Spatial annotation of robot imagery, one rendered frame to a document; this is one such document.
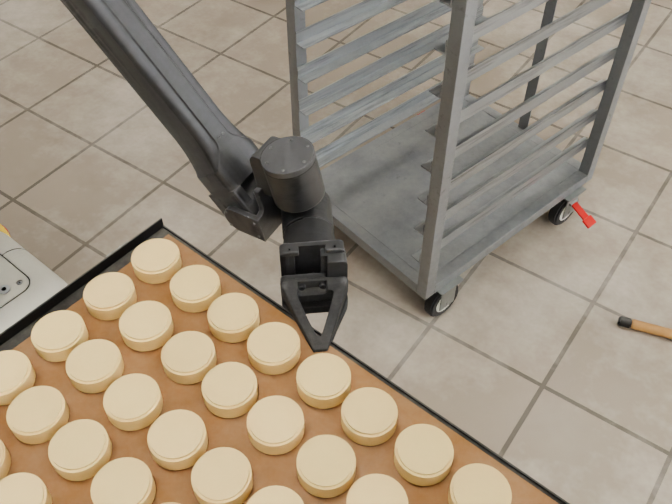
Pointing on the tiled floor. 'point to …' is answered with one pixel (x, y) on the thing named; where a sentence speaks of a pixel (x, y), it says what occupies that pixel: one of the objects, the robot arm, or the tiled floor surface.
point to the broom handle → (645, 327)
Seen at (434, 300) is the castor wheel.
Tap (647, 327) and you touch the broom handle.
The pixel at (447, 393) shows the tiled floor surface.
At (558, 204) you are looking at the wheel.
